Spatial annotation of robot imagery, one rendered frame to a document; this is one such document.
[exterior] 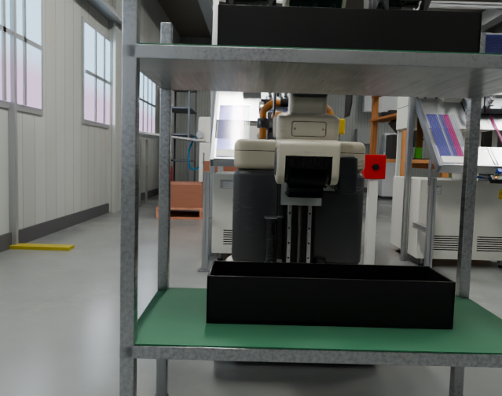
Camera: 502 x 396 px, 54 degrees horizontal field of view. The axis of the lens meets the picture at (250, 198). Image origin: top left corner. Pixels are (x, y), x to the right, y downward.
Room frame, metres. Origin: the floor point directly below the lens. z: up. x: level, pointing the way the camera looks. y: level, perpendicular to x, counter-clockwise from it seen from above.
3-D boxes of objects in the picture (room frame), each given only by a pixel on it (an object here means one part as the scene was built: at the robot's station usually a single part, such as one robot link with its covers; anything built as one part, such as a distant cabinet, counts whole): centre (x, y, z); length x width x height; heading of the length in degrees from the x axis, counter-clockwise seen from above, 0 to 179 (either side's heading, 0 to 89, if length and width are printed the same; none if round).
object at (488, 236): (3.79, -1.53, 0.31); 0.70 x 0.65 x 0.62; 90
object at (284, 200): (1.86, -0.26, 0.68); 0.28 x 0.27 x 0.25; 90
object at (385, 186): (10.08, -2.88, 0.66); 0.68 x 0.60 x 1.32; 0
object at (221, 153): (3.60, -0.10, 0.66); 1.01 x 0.73 x 1.31; 0
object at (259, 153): (2.11, -0.20, 0.59); 0.55 x 0.34 x 0.83; 90
